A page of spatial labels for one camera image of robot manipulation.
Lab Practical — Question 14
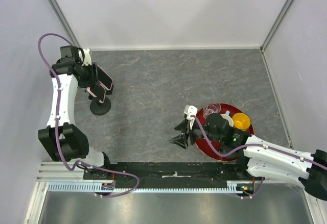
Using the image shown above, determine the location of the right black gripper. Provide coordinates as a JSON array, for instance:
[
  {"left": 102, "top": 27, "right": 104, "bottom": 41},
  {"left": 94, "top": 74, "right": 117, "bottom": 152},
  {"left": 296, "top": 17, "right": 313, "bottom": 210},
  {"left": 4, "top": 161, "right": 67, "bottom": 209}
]
[{"left": 169, "top": 118, "right": 223, "bottom": 151}]

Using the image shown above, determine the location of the pink case smartphone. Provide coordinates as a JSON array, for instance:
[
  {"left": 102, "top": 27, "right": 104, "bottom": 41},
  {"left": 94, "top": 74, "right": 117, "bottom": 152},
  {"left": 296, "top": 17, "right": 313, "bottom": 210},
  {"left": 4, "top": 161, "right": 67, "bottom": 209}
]
[
  {"left": 86, "top": 85, "right": 106, "bottom": 103},
  {"left": 97, "top": 66, "right": 113, "bottom": 91}
]

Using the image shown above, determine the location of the black folding phone stand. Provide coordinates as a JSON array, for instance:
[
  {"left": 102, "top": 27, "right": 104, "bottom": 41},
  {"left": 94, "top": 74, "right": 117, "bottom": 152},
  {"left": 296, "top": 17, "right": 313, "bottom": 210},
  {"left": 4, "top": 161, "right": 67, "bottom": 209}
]
[{"left": 106, "top": 88, "right": 113, "bottom": 95}]

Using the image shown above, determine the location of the black round base phone holder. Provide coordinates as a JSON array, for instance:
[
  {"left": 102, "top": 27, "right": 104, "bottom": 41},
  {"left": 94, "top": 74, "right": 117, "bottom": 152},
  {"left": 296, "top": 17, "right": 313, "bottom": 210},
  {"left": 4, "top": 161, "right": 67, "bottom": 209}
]
[{"left": 88, "top": 95, "right": 111, "bottom": 116}]

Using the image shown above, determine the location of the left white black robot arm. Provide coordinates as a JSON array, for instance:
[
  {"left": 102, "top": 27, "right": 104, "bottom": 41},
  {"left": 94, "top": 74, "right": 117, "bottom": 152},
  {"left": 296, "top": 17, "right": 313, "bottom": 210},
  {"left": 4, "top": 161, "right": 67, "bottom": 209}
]
[{"left": 38, "top": 45, "right": 114, "bottom": 180}]

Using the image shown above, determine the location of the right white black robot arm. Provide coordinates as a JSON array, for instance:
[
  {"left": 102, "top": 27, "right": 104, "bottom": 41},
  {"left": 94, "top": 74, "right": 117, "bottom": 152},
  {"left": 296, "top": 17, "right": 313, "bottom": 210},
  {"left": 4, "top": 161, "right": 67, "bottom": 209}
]
[{"left": 170, "top": 113, "right": 326, "bottom": 201}]

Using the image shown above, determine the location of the clear glass cup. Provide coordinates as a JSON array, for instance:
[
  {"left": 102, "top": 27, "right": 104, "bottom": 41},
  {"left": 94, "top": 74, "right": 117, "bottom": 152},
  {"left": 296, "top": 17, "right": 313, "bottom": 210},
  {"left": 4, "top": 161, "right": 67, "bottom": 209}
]
[{"left": 202, "top": 103, "right": 221, "bottom": 119}]

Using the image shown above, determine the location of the light blue white mug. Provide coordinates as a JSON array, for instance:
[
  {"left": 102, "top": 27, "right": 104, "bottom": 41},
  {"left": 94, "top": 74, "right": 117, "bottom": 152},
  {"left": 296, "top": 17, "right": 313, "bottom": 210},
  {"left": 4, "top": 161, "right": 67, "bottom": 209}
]
[{"left": 221, "top": 110, "right": 234, "bottom": 127}]

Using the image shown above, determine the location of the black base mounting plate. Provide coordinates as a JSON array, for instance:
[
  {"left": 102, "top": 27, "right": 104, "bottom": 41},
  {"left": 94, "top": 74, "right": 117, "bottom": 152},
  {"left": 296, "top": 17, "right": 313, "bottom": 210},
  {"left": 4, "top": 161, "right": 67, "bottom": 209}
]
[{"left": 83, "top": 161, "right": 264, "bottom": 189}]

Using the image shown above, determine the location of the yellow cup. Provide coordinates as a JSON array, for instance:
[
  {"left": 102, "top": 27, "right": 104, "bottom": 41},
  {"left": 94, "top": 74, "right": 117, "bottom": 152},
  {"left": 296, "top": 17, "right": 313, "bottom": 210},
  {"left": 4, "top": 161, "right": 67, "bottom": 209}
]
[{"left": 232, "top": 112, "right": 251, "bottom": 131}]

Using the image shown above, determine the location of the red round tray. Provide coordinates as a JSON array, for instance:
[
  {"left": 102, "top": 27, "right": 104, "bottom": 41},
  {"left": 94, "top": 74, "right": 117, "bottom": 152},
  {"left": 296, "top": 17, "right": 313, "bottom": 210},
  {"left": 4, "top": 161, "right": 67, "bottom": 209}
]
[{"left": 195, "top": 103, "right": 254, "bottom": 162}]

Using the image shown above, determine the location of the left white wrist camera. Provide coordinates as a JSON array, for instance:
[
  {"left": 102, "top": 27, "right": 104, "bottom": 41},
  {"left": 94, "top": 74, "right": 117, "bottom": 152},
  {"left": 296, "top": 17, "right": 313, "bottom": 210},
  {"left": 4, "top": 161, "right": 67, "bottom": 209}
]
[{"left": 79, "top": 48, "right": 92, "bottom": 66}]

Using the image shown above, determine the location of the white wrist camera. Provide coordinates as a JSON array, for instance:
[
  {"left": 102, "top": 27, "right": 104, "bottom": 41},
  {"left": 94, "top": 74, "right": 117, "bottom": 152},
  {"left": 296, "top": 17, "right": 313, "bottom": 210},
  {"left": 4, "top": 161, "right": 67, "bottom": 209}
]
[
  {"left": 79, "top": 48, "right": 92, "bottom": 66},
  {"left": 184, "top": 105, "right": 198, "bottom": 122}
]

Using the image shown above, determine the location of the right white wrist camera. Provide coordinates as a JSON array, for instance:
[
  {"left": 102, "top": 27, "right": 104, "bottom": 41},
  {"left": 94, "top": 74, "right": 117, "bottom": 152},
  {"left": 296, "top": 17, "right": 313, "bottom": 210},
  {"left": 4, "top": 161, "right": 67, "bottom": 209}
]
[{"left": 184, "top": 105, "right": 198, "bottom": 122}]

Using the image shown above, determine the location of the left aluminium corner post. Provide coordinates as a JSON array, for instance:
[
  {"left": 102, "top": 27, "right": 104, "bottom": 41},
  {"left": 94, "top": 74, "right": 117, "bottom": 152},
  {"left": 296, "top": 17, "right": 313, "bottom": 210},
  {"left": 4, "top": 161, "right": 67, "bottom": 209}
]
[{"left": 48, "top": 0, "right": 81, "bottom": 47}]

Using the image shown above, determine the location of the aluminium corner post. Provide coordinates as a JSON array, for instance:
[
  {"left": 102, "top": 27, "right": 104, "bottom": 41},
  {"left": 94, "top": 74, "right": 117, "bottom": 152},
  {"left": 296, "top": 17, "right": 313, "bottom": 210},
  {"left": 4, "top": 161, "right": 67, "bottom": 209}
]
[
  {"left": 260, "top": 0, "right": 295, "bottom": 54},
  {"left": 48, "top": 0, "right": 81, "bottom": 47}
]

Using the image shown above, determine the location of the aluminium frame front rail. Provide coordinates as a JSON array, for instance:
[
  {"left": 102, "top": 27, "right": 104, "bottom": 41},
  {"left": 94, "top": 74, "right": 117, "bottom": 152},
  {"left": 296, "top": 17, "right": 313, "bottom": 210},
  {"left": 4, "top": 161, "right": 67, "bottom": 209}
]
[{"left": 35, "top": 161, "right": 315, "bottom": 183}]

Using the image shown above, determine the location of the slotted cable duct rail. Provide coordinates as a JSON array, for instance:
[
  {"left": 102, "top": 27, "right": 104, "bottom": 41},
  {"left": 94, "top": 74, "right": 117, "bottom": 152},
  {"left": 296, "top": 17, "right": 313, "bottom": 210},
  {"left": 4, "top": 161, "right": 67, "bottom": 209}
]
[{"left": 48, "top": 182, "right": 255, "bottom": 194}]

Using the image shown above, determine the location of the right aluminium corner post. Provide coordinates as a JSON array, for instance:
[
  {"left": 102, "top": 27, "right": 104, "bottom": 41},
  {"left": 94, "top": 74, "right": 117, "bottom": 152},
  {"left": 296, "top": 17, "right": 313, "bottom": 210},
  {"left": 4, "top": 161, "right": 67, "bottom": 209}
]
[{"left": 260, "top": 0, "right": 295, "bottom": 54}]

